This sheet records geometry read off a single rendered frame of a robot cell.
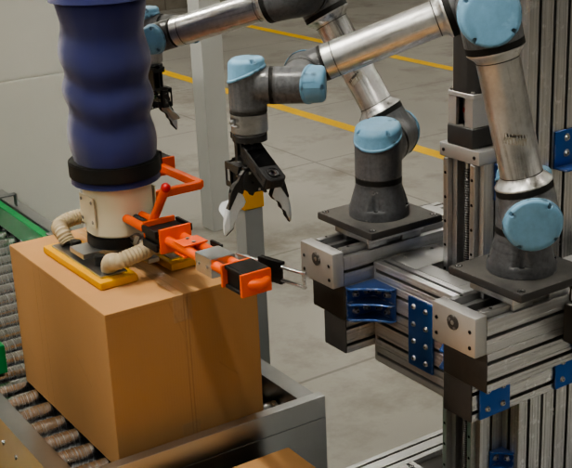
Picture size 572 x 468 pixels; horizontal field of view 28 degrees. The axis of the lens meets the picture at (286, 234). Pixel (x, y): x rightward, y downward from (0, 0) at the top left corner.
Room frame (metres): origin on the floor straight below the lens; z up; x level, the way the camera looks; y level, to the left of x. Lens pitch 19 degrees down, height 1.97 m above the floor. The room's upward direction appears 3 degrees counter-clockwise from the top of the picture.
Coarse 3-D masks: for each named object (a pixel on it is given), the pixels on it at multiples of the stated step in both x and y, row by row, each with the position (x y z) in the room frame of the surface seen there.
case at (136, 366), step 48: (48, 240) 2.92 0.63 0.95; (48, 288) 2.68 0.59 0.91; (96, 288) 2.56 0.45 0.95; (144, 288) 2.55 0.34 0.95; (192, 288) 2.53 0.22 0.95; (48, 336) 2.71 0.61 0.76; (96, 336) 2.45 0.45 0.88; (144, 336) 2.44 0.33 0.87; (192, 336) 2.51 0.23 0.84; (240, 336) 2.58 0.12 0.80; (48, 384) 2.75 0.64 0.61; (96, 384) 2.47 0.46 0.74; (144, 384) 2.44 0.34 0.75; (192, 384) 2.51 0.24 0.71; (240, 384) 2.58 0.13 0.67; (96, 432) 2.50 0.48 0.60; (144, 432) 2.43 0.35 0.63; (192, 432) 2.50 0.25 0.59
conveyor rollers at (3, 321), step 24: (0, 240) 4.09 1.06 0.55; (0, 264) 3.88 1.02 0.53; (0, 288) 3.62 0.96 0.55; (0, 312) 3.42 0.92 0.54; (0, 336) 3.23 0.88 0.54; (0, 384) 2.88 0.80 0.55; (24, 384) 2.90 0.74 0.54; (24, 408) 2.80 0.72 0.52; (48, 408) 2.75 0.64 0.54; (264, 408) 2.68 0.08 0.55; (48, 432) 2.64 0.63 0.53; (72, 432) 2.60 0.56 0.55; (72, 456) 2.49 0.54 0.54; (96, 456) 2.52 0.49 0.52
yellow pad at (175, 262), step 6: (162, 258) 2.69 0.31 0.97; (168, 258) 2.69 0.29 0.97; (174, 258) 2.68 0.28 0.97; (180, 258) 2.68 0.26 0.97; (186, 258) 2.68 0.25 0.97; (162, 264) 2.68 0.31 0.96; (168, 264) 2.66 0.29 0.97; (174, 264) 2.65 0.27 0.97; (180, 264) 2.66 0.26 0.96; (186, 264) 2.67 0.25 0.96; (192, 264) 2.68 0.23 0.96; (174, 270) 2.65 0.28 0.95
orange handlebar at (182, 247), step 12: (168, 168) 3.07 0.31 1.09; (180, 180) 3.01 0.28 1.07; (192, 180) 2.95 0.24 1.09; (156, 192) 2.86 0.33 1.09; (180, 192) 2.89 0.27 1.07; (132, 216) 2.66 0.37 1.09; (144, 216) 2.67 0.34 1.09; (168, 240) 2.49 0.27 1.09; (180, 240) 2.46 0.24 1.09; (192, 240) 2.45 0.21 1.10; (204, 240) 2.45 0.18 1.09; (180, 252) 2.44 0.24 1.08; (192, 252) 2.40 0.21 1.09; (216, 264) 2.32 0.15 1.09; (252, 288) 2.21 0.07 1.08
